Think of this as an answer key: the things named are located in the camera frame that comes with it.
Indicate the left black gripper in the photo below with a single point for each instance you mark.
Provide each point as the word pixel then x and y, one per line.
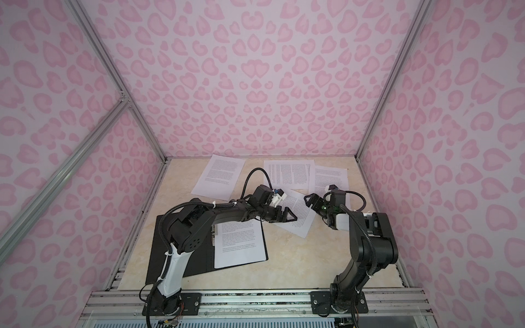
pixel 285 215

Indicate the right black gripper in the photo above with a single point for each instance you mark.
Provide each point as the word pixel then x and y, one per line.
pixel 315 197

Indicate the printed sheet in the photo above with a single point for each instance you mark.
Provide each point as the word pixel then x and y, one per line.
pixel 292 174
pixel 322 177
pixel 239 243
pixel 305 216
pixel 219 178

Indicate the blue A4 clip folder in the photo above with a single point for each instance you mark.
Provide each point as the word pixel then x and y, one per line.
pixel 188 233

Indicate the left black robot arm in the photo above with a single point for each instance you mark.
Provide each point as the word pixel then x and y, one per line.
pixel 171 280

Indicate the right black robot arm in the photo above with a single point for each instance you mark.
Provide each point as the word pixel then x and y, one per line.
pixel 372 246

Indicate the metal folder clip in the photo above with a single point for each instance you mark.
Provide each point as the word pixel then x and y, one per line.
pixel 213 236

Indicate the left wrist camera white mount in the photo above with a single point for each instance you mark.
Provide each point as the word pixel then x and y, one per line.
pixel 278 196

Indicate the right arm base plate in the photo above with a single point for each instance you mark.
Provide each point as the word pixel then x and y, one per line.
pixel 324 303

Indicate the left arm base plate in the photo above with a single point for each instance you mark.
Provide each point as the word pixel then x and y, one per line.
pixel 181 303

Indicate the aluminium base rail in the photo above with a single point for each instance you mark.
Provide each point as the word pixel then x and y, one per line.
pixel 392 303

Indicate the aluminium frame right post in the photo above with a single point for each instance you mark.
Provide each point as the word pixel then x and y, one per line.
pixel 416 26

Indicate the aluminium frame post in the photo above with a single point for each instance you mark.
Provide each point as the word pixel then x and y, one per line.
pixel 89 30
pixel 416 26

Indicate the aluminium frame diagonal bar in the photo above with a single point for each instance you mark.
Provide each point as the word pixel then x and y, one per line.
pixel 29 215

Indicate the aluminium frame left post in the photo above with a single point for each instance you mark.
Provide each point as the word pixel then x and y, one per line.
pixel 89 30

